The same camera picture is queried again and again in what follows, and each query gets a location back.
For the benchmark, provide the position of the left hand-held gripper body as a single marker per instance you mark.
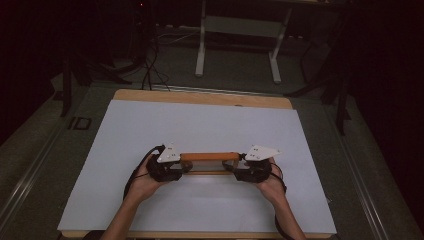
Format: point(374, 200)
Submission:
point(163, 168)

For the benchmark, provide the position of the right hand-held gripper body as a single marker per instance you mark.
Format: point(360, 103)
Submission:
point(255, 170)

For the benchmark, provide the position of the orange wooden photo frame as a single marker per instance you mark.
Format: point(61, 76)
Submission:
point(210, 156)

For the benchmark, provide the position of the person's right hand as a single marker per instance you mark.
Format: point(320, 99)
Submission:
point(273, 186)

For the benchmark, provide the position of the person's left hand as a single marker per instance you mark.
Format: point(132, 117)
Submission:
point(143, 186)

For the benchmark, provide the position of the white table sheet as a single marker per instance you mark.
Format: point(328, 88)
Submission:
point(186, 126)

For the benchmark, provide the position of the black metal stand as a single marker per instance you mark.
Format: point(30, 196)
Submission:
point(66, 86)
point(340, 100)

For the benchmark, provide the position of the black rectangular floor bracket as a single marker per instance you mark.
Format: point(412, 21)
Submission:
point(80, 123)

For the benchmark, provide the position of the metal floor rail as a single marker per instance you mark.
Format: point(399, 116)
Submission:
point(30, 173)
point(363, 186)

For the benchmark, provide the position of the white metal desk frame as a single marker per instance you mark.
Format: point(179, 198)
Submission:
point(240, 28)

